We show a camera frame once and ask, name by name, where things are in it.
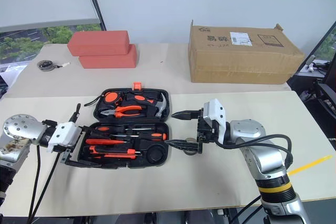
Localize orange black tape measure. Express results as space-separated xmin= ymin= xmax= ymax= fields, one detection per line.
xmin=83 ymin=91 xmax=123 ymax=107

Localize slim orange screwdriver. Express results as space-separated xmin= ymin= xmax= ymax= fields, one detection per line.
xmin=86 ymin=138 xmax=124 ymax=145

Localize silver head claw hammer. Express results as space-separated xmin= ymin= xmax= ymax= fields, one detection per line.
xmin=123 ymin=92 xmax=170 ymax=119

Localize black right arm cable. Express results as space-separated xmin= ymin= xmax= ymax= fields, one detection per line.
xmin=215 ymin=134 xmax=294 ymax=175

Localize orange handled pliers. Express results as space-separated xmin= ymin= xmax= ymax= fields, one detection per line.
xmin=99 ymin=104 xmax=144 ymax=119

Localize black tape roll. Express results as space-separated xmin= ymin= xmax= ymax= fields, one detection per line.
xmin=183 ymin=137 xmax=198 ymax=156

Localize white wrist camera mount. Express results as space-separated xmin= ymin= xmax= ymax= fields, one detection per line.
xmin=203 ymin=98 xmax=232 ymax=146
xmin=47 ymin=122 xmax=82 ymax=154

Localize black tool case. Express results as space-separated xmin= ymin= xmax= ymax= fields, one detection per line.
xmin=69 ymin=81 xmax=173 ymax=170

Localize small orange black screwdriver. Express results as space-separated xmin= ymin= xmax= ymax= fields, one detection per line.
xmin=93 ymin=125 xmax=156 ymax=133

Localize large orange black screwdriver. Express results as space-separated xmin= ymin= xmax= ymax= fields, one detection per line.
xmin=110 ymin=132 xmax=168 ymax=142

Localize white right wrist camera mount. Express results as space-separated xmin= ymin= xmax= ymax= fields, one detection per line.
xmin=203 ymin=98 xmax=232 ymax=146

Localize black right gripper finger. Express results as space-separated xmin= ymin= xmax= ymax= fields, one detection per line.
xmin=165 ymin=139 xmax=200 ymax=152
xmin=171 ymin=110 xmax=201 ymax=121

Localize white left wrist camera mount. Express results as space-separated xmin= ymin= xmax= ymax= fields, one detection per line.
xmin=47 ymin=122 xmax=82 ymax=154

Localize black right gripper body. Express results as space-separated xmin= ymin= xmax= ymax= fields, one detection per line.
xmin=196 ymin=107 xmax=219 ymax=154

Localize black left wrist cable plug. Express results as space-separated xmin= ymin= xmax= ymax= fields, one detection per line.
xmin=69 ymin=103 xmax=81 ymax=124

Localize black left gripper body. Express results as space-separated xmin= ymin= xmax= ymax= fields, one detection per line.
xmin=61 ymin=125 xmax=89 ymax=167

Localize red foam block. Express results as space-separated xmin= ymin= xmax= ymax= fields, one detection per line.
xmin=78 ymin=44 xmax=138 ymax=70
xmin=67 ymin=30 xmax=131 ymax=57

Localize brown cardboard box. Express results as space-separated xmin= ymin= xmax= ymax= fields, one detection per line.
xmin=188 ymin=19 xmax=306 ymax=84

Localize black cable under table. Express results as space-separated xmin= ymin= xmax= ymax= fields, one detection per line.
xmin=234 ymin=194 xmax=264 ymax=224

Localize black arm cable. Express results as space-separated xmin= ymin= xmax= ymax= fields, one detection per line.
xmin=215 ymin=134 xmax=294 ymax=175
xmin=27 ymin=142 xmax=42 ymax=222
xmin=29 ymin=152 xmax=62 ymax=222

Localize round black reel with cord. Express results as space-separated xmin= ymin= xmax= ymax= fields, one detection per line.
xmin=36 ymin=60 xmax=71 ymax=72

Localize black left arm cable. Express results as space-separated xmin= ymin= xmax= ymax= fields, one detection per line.
xmin=29 ymin=152 xmax=62 ymax=222
xmin=27 ymin=142 xmax=42 ymax=222

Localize yellow floor tape strip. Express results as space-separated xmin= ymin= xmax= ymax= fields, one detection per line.
xmin=287 ymin=155 xmax=333 ymax=176

